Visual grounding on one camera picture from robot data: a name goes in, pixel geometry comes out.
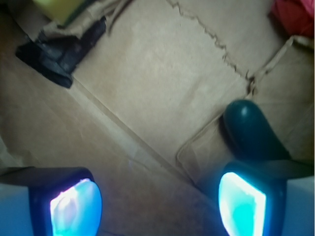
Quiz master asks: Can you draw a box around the red crumpled paper ball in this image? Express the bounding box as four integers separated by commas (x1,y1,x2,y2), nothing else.
271,0,315,38

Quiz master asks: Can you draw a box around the brown paper bag tray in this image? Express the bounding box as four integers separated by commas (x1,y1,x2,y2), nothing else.
0,0,314,236

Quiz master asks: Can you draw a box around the yellow sponge block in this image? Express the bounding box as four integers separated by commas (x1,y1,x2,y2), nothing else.
33,0,87,26

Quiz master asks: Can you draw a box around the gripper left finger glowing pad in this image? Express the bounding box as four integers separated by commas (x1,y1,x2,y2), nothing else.
0,167,102,236

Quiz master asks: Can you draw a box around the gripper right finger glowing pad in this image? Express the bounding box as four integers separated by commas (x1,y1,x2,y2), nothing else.
218,160,315,236

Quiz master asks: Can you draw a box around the dark green plastic pickle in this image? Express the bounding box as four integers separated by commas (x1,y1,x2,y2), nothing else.
223,99,291,160

